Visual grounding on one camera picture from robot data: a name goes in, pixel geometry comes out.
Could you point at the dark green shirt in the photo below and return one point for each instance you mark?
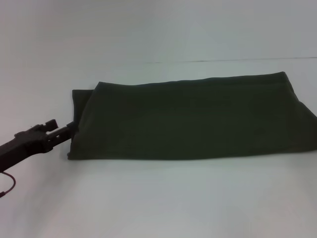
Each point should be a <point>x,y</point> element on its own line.
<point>188,116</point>

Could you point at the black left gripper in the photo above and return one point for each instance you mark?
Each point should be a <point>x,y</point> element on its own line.
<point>22,146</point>

